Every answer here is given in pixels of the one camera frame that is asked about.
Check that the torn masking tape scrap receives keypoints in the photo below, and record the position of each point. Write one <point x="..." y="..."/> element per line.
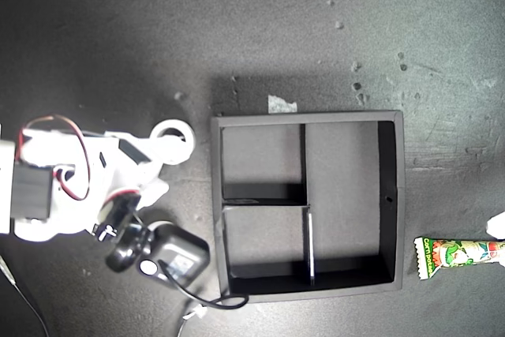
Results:
<point x="281" y="105"/>

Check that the green printed snack bar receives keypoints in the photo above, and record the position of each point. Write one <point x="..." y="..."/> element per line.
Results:
<point x="450" y="254"/>

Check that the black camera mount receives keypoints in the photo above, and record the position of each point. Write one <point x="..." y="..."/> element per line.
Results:
<point x="126" y="250"/>

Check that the black compartment tray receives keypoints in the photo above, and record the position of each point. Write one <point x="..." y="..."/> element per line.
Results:
<point x="343" y="163"/>

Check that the white tape roll greenish core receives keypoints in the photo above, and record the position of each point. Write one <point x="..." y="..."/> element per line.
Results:
<point x="173" y="124"/>

